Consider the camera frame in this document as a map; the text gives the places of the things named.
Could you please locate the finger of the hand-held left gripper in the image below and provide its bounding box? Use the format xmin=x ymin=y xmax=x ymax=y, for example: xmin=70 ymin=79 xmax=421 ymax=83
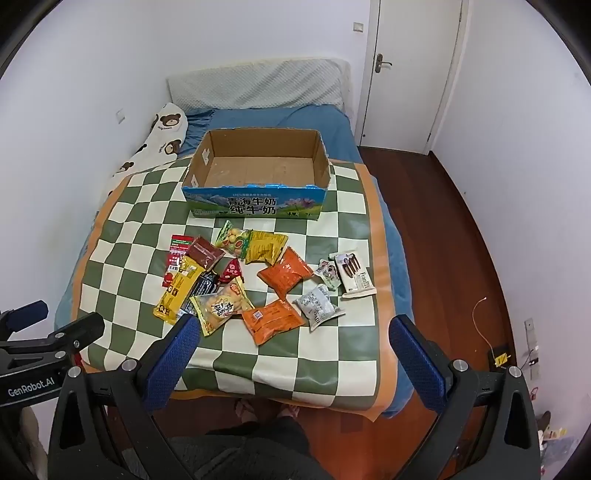
xmin=0 ymin=300 xmax=49 ymax=335
xmin=44 ymin=312 xmax=106 ymax=361

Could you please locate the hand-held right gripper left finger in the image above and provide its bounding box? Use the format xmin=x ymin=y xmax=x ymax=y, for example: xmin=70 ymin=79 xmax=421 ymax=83
xmin=48 ymin=313 xmax=201 ymax=480

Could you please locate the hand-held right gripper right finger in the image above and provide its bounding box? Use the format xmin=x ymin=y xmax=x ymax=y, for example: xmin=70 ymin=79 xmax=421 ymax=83
xmin=389 ymin=314 xmax=541 ymax=480

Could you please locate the long yellow snack packet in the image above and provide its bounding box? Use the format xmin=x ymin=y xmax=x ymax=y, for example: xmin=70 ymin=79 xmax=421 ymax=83
xmin=153 ymin=256 xmax=204 ymax=326

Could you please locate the clear yellow biscuit packet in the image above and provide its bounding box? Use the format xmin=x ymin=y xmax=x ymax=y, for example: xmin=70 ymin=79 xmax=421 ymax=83
xmin=189 ymin=282 xmax=256 ymax=337

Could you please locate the black snack packet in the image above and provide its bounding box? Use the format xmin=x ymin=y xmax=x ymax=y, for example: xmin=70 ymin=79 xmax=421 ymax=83
xmin=178 ymin=270 xmax=219 ymax=317

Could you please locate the small red triangular packet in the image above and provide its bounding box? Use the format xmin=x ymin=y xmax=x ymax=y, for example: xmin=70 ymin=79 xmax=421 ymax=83
xmin=218 ymin=258 xmax=245 ymax=284

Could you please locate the dark red snack packet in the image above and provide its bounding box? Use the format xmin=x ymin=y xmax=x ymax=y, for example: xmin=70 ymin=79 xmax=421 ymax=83
xmin=186 ymin=236 xmax=226 ymax=271

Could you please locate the green nut snack packet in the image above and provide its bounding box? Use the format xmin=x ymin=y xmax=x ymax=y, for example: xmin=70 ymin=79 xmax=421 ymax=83
xmin=213 ymin=220 xmax=252 ymax=258

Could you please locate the orange snack packet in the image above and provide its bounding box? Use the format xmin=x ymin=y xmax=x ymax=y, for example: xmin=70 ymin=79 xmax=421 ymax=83
xmin=257 ymin=247 xmax=315 ymax=301
xmin=241 ymin=299 xmax=306 ymax=347

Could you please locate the yellow green snack packet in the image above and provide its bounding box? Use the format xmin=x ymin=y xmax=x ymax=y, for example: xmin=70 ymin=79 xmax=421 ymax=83
xmin=244 ymin=230 xmax=288 ymax=265

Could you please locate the cardboard box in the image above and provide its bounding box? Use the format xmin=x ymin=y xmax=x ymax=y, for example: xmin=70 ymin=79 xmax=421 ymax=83
xmin=181 ymin=128 xmax=331 ymax=220

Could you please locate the green white checkered blanket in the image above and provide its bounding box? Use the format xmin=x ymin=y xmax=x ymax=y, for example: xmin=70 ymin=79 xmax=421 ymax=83
xmin=76 ymin=159 xmax=399 ymax=418

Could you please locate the white cookie packet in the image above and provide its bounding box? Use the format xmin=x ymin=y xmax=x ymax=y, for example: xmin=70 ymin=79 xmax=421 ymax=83
xmin=329 ymin=250 xmax=377 ymax=298

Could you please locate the silver snack packet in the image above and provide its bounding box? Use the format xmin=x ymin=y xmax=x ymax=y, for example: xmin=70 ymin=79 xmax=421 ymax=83
xmin=292 ymin=284 xmax=346 ymax=332

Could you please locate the white socket panel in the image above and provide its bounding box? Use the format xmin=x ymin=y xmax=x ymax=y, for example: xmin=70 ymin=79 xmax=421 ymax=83
xmin=524 ymin=318 xmax=542 ymax=380

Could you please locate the small white snack packet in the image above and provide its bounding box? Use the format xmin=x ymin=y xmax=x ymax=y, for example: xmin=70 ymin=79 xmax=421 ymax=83
xmin=314 ymin=259 xmax=343 ymax=291

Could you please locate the white bear print pillow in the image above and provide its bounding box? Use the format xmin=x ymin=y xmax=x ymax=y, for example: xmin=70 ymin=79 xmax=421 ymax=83
xmin=95 ymin=102 xmax=190 ymax=222

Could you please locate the white door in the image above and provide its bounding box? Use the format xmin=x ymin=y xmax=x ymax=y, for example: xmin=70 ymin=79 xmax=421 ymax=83
xmin=358 ymin=0 xmax=462 ymax=155

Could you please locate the thin white cable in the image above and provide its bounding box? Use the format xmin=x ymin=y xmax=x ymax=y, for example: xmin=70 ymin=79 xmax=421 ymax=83
xmin=472 ymin=296 xmax=498 ymax=357

